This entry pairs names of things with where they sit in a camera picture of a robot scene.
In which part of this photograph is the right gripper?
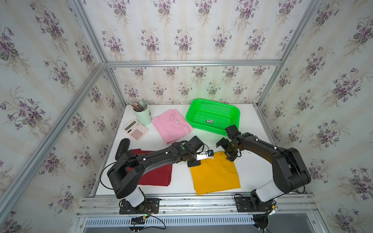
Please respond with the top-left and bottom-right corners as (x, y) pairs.
(214, 136), (238, 160)

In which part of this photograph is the yellow t-shirt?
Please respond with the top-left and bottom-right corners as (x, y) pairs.
(190, 151), (241, 195)

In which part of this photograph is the dark red t-shirt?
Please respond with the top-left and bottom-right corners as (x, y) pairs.
(139, 165), (173, 186)

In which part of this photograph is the green plastic basket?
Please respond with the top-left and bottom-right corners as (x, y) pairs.
(185, 99), (241, 136)

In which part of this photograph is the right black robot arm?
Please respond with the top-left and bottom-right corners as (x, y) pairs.
(216, 125), (311, 206)

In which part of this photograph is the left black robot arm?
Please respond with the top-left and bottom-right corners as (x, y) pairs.
(106, 136), (206, 210)

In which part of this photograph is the pink folded t-shirt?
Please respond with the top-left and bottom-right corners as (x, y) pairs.
(152, 109), (194, 144)

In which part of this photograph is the pink calculator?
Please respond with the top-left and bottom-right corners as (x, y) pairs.
(123, 119), (149, 141)

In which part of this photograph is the mint green pen cup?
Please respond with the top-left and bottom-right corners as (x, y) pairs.
(134, 107), (152, 126)

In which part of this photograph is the coloured pencils bunch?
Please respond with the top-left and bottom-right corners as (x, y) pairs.
(131, 100), (148, 112)

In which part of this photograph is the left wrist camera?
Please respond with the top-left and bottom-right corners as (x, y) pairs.
(196, 150), (214, 161)

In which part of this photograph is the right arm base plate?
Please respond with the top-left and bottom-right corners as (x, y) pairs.
(233, 194), (276, 213)

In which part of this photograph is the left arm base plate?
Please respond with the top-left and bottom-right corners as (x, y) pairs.
(119, 198), (161, 215)

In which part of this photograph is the aluminium frame rail front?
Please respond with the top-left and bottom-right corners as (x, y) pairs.
(77, 194), (319, 217)

